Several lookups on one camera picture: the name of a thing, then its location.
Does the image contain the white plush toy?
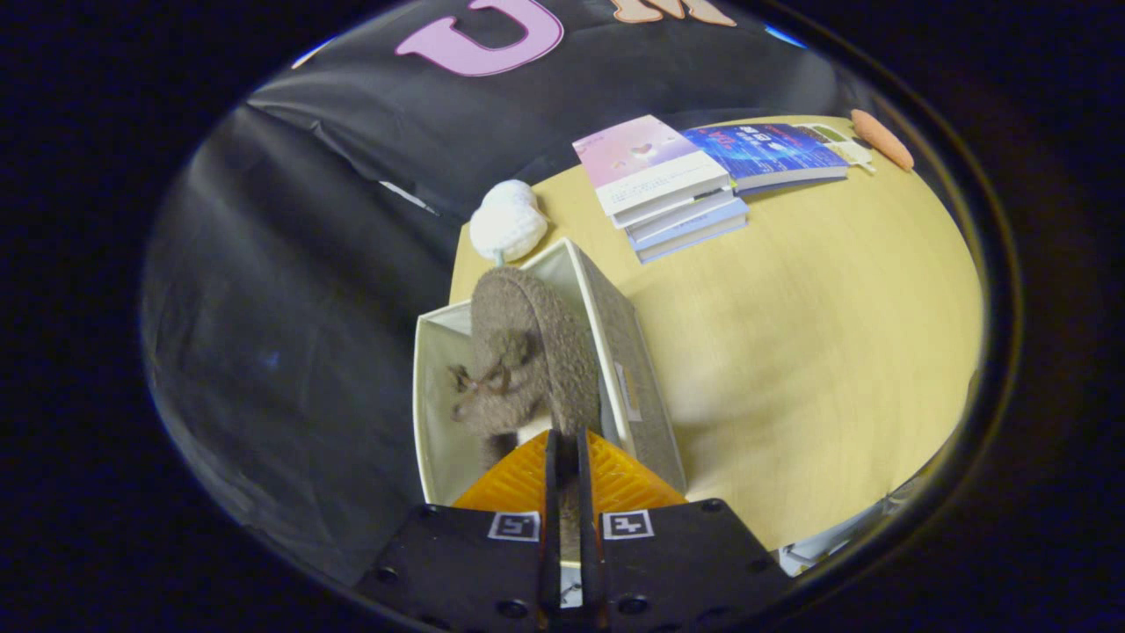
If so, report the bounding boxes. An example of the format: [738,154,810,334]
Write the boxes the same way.
[468,179,549,263]

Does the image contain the pink cover book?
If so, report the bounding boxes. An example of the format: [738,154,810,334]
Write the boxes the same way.
[572,114,732,229]

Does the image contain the black backdrop cloth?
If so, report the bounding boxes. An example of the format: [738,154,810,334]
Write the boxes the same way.
[141,0,845,586]

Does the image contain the brown fuzzy shoe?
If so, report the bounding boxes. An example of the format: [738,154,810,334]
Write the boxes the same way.
[448,266,603,471]

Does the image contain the dark blue cover book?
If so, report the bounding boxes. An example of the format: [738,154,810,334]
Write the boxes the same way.
[681,123,850,195]

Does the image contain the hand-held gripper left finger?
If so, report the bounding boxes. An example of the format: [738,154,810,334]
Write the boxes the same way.
[356,429,564,633]

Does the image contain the white paper cards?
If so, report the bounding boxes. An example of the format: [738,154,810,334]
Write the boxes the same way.
[795,123,877,172]

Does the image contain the light blue cover book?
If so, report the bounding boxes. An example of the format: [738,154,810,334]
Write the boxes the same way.
[633,198,751,265]

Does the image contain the white cover book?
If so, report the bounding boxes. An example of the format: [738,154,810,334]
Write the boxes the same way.
[626,189,739,245]

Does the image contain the grey fabric storage box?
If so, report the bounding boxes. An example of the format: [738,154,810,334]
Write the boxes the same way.
[413,237,688,509]

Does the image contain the orange oblong object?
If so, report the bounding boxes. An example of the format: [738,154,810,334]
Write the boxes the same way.
[851,108,915,171]

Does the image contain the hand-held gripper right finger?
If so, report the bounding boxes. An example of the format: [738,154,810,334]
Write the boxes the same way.
[576,429,792,633]

